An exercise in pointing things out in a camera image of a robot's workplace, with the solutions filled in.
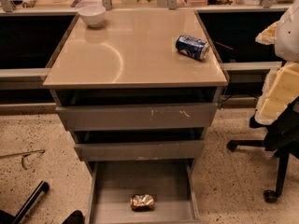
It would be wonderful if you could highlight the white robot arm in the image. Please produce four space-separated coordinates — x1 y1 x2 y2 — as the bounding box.
254 8 299 125

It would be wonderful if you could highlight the white bowl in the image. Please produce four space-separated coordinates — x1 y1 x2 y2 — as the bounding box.
78 5 106 27

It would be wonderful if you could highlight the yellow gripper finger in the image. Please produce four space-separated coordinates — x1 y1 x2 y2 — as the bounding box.
255 21 278 45
254 63 299 125

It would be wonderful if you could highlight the grey top drawer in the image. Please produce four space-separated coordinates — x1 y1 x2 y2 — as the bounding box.
57 103 217 131

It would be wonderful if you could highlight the black chair leg left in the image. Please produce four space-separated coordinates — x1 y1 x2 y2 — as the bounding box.
0 181 50 224

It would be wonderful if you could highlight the blue soda can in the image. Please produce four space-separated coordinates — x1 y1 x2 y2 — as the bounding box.
176 35 209 61

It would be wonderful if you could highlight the grey middle drawer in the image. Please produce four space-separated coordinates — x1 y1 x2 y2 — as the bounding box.
74 140 205 161

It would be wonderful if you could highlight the grey open bottom drawer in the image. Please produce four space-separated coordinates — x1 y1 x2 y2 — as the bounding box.
85 160 200 224

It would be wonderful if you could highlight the black office chair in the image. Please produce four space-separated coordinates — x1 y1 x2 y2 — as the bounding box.
226 98 299 203

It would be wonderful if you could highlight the black chair base foreground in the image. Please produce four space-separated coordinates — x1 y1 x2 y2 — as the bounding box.
62 210 84 224

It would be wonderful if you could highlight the grey drawer cabinet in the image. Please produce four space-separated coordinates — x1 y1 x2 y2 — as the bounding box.
42 7 230 174

